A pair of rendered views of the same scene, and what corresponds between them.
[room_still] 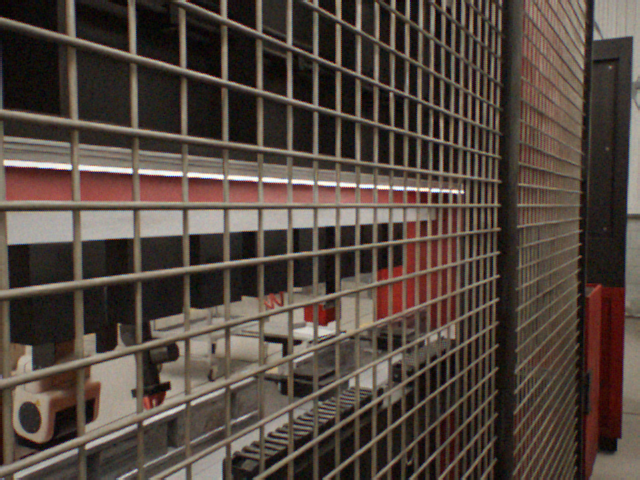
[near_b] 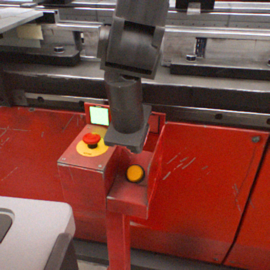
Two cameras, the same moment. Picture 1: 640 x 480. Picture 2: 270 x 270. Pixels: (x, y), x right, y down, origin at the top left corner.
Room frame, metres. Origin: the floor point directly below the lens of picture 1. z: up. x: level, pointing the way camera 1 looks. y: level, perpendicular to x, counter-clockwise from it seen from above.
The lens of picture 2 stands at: (1.85, 0.89, 1.15)
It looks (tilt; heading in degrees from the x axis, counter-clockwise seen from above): 35 degrees down; 251
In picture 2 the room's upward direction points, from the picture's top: straight up
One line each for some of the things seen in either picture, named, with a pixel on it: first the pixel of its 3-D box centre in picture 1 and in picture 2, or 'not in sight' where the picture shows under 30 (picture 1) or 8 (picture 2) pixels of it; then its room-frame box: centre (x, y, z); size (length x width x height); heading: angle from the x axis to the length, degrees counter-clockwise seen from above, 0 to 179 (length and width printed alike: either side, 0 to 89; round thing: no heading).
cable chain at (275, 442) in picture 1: (316, 427); not in sight; (1.03, 0.01, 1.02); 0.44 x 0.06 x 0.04; 150
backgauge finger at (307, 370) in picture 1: (287, 375); (194, 1); (1.39, 0.08, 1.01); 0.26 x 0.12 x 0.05; 60
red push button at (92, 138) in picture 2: not in sight; (92, 142); (1.79, 0.40, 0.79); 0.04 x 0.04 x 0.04
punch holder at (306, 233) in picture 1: (300, 255); not in sight; (1.75, 0.06, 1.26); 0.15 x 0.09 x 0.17; 150
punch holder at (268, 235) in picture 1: (259, 261); not in sight; (1.58, 0.16, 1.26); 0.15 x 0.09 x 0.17; 150
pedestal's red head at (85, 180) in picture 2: not in sight; (114, 157); (1.74, 0.41, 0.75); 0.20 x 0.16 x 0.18; 146
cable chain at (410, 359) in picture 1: (429, 357); not in sight; (1.52, -0.27, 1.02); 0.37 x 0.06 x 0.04; 150
